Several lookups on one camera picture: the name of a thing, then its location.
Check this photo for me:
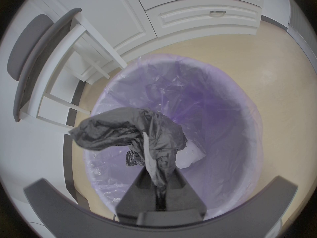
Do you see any purple plastic bag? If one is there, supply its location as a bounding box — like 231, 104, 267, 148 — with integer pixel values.
83, 54, 264, 220

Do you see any black plastic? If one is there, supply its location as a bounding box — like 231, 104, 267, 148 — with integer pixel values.
69, 107, 188, 210

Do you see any white printed wrapper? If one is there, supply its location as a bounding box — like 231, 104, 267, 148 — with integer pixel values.
176, 142, 206, 169

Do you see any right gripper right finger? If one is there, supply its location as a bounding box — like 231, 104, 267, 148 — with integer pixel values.
165, 169, 206, 214

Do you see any grey white chair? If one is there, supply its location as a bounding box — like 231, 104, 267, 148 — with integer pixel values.
7, 8, 128, 129

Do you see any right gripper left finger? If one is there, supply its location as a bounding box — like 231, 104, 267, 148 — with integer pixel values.
115, 167, 159, 221

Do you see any white wardrobe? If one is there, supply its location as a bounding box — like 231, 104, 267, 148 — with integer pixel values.
32, 0, 263, 59

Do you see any white trash bin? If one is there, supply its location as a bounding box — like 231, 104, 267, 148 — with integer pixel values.
84, 56, 263, 220

